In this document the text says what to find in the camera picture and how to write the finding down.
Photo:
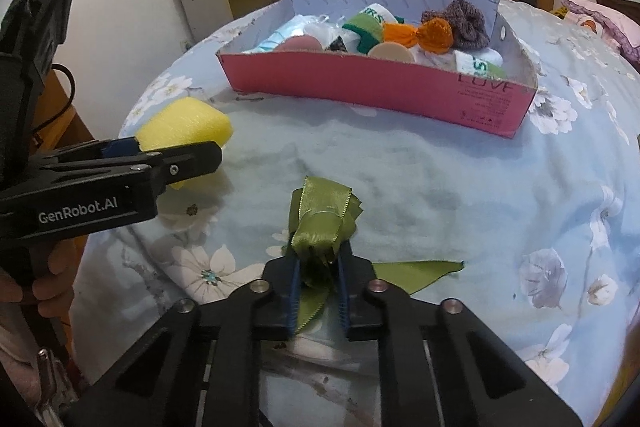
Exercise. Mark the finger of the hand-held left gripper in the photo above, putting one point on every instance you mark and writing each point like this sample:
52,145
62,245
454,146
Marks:
190,162
120,147

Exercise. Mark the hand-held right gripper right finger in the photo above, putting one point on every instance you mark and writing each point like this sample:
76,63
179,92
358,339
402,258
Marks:
344,302

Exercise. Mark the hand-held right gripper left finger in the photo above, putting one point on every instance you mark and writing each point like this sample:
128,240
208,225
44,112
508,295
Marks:
294,302

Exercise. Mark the yellow sponge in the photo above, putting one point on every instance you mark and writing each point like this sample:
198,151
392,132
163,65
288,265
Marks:
185,122

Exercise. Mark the green satin ribbon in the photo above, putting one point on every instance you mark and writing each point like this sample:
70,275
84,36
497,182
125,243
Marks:
325,227

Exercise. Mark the blue face mask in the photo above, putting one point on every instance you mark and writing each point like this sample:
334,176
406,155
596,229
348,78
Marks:
285,32

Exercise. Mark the pink makeup sponge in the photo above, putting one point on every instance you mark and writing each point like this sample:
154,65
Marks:
300,43

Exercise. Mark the black wave-patterned pouch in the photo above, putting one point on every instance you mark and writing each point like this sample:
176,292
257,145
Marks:
339,46

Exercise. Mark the pink cardboard box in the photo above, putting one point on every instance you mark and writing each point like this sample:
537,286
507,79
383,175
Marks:
375,87

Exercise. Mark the green white wristband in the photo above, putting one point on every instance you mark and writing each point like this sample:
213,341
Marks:
475,62
367,24

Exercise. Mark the beige powder puff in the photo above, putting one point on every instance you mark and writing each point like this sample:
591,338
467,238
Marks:
390,53

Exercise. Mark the white waffle towel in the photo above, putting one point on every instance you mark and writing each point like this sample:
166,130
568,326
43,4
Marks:
435,59

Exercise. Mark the purple knitted sock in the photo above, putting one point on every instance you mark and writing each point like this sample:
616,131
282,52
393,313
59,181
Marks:
460,22

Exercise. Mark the person's left hand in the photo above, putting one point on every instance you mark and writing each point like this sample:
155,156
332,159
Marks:
50,299

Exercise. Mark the cartoon print cloth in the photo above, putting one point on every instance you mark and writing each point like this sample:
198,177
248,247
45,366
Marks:
586,23

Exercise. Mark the purple frilled pillow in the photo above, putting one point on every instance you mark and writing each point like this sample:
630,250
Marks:
610,24

